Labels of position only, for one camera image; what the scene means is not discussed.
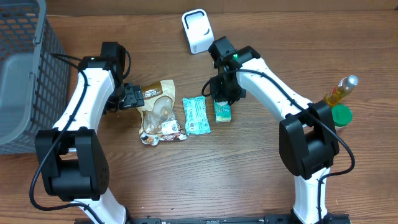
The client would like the white barcode scanner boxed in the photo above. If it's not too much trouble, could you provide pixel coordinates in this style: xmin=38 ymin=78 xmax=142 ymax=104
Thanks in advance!
xmin=182 ymin=9 xmax=214 ymax=54

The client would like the light blue wipes pack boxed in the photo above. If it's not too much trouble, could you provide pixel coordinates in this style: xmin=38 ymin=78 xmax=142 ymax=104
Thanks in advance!
xmin=182 ymin=96 xmax=211 ymax=136

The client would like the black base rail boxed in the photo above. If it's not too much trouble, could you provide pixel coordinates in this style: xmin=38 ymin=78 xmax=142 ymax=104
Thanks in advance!
xmin=74 ymin=213 xmax=351 ymax=224

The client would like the dark grey plastic basket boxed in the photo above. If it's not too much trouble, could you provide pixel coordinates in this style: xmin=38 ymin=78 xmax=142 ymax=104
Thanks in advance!
xmin=1 ymin=0 xmax=70 ymax=154

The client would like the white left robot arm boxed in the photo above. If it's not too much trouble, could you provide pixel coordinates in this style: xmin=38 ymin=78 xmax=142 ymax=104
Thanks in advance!
xmin=29 ymin=42 xmax=144 ymax=223

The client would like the teal tissue pack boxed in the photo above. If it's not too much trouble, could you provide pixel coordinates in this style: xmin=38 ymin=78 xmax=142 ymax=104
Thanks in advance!
xmin=214 ymin=101 xmax=232 ymax=123

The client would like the yellow bottle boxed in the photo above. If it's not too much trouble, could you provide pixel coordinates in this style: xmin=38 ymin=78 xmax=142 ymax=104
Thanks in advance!
xmin=323 ymin=75 xmax=359 ymax=108

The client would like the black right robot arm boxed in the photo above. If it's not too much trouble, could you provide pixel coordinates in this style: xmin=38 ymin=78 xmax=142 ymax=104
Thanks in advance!
xmin=206 ymin=37 xmax=340 ymax=223

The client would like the green lid jar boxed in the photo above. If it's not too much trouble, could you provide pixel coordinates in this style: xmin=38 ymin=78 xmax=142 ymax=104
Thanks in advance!
xmin=331 ymin=105 xmax=353 ymax=128

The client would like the brown snack packet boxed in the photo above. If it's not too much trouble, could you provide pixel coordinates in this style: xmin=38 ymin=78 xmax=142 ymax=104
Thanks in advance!
xmin=137 ymin=80 xmax=187 ymax=146

